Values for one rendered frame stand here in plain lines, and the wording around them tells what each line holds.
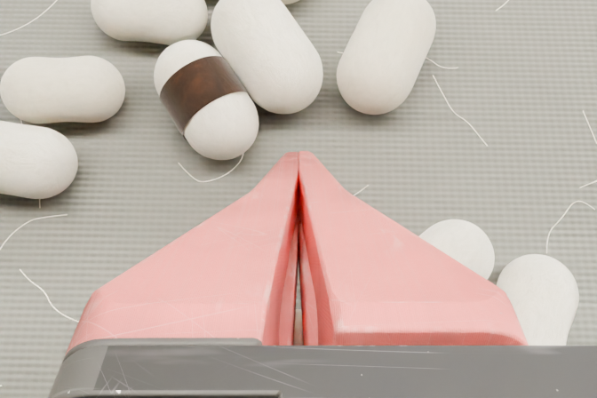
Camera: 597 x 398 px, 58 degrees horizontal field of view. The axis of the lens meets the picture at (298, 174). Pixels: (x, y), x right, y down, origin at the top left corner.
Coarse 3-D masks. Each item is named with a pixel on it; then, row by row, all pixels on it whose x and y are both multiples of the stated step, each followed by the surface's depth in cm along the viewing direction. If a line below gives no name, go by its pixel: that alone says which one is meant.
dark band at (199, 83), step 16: (192, 64) 13; (208, 64) 13; (224, 64) 14; (176, 80) 13; (192, 80) 13; (208, 80) 13; (224, 80) 13; (160, 96) 14; (176, 96) 13; (192, 96) 13; (208, 96) 13; (176, 112) 13; (192, 112) 13
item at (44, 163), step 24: (0, 144) 13; (24, 144) 13; (48, 144) 13; (0, 168) 13; (24, 168) 13; (48, 168) 13; (72, 168) 14; (0, 192) 13; (24, 192) 13; (48, 192) 13
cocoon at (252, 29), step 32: (224, 0) 14; (256, 0) 14; (224, 32) 14; (256, 32) 13; (288, 32) 14; (256, 64) 13; (288, 64) 13; (320, 64) 14; (256, 96) 14; (288, 96) 13
